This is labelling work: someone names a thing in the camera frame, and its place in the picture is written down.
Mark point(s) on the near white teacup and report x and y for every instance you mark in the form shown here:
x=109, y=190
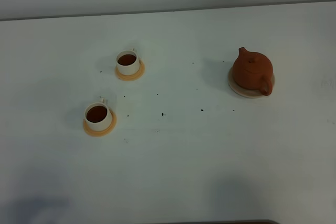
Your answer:
x=98, y=116

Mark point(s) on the far orange coaster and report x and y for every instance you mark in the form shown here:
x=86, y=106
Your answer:
x=132, y=77

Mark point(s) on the orange coaster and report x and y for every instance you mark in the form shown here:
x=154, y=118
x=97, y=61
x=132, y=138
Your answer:
x=132, y=77
x=93, y=133

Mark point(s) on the far white teacup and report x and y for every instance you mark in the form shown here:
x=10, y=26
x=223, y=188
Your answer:
x=127, y=62

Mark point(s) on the brown clay teapot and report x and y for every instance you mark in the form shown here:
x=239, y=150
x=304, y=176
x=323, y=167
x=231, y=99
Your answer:
x=253, y=71

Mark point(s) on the near orange coaster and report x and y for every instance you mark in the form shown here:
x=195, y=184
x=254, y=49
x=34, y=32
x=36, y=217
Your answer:
x=93, y=133

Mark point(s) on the white teacup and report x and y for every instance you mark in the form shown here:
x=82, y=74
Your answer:
x=127, y=62
x=98, y=116

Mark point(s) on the beige round teapot saucer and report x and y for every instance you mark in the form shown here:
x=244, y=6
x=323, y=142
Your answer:
x=242, y=91

